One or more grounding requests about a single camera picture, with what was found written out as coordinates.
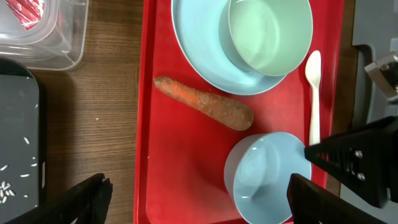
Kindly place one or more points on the orange carrot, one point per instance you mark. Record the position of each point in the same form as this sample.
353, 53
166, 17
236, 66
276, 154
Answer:
226, 111

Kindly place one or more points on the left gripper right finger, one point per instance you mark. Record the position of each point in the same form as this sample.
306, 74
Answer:
364, 160

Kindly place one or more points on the light blue bowl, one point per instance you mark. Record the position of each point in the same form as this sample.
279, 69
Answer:
257, 174

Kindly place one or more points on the rice grains pile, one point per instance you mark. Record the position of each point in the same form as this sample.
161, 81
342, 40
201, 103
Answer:
20, 175

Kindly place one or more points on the clear plastic bin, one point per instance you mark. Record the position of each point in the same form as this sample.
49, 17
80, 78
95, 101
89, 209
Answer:
56, 42

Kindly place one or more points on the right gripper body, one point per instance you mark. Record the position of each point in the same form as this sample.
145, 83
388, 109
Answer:
383, 72

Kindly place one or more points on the white plastic spoon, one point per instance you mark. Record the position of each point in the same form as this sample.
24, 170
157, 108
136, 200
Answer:
313, 74

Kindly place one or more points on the light blue plate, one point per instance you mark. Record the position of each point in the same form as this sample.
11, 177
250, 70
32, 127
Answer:
197, 28

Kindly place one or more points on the mint green bowl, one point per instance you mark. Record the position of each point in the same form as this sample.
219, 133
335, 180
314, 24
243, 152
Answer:
271, 37

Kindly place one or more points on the red snack wrapper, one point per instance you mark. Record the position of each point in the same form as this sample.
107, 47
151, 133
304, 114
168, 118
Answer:
28, 12

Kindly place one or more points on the black plastic tray bin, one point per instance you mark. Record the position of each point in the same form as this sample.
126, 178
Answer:
20, 116

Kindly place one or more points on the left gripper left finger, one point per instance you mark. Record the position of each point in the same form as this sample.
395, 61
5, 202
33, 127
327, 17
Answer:
85, 203

